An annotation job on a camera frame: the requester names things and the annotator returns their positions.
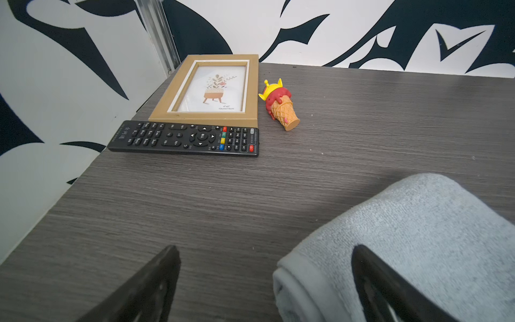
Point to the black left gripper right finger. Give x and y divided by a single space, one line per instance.
387 296

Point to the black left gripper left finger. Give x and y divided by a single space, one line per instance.
146 296

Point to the grey towel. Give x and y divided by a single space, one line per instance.
438 236

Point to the black tv remote control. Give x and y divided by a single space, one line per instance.
181 138

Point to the ice cream cone toy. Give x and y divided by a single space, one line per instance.
279 105

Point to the wooden picture frame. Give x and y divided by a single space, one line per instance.
212 89

